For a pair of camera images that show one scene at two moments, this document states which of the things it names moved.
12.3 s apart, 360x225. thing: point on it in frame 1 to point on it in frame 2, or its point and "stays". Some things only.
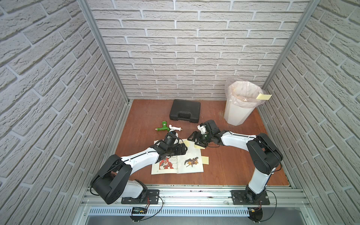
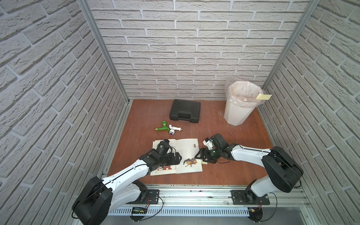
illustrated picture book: x=190 y=162 stays
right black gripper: x=194 y=133 to x=206 y=156
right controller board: x=255 y=213 stays
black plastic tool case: x=185 y=110 stays
